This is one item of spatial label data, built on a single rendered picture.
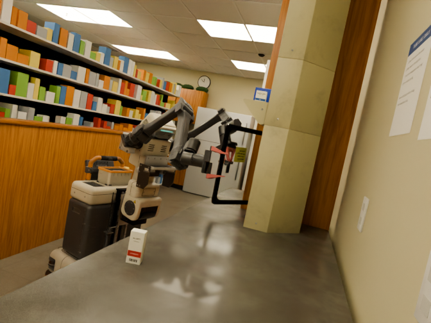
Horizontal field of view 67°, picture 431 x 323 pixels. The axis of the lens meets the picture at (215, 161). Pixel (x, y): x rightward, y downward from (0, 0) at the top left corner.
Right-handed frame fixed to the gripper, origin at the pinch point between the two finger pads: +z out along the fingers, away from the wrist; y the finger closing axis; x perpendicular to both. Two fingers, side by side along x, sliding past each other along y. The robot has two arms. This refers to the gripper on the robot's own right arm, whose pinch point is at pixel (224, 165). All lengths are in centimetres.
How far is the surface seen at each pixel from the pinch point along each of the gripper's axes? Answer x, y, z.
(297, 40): 1, 58, 21
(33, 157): 90, -18, -183
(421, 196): -67, -2, 54
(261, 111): 5.3, 26.4, 10.6
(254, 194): 9.8, -10.3, 13.8
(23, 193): 89, -49, -185
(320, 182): 45, 1, 43
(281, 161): 7.6, 6.4, 23.0
